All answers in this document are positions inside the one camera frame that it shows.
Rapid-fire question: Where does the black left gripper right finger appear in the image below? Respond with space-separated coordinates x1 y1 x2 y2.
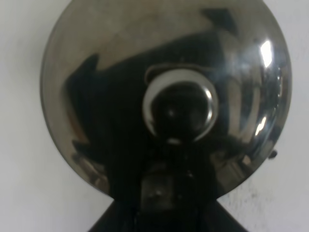
190 178 247 232

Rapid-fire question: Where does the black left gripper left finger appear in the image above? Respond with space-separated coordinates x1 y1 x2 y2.
88 200 140 232

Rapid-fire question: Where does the stainless steel teapot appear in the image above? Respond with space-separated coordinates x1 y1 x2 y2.
41 0 292 211

